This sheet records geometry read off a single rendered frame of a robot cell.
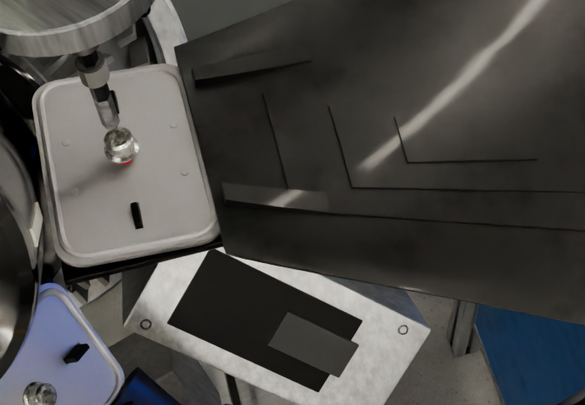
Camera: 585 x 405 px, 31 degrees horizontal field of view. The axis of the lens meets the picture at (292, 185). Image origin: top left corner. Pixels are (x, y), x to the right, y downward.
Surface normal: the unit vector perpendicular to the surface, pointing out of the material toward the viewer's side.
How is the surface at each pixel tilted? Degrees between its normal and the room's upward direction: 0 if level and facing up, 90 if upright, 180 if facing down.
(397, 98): 10
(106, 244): 7
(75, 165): 7
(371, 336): 50
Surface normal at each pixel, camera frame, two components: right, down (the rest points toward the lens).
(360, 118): 0.09, -0.43
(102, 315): 0.15, 0.30
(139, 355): -0.47, -0.81
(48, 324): 0.76, -0.20
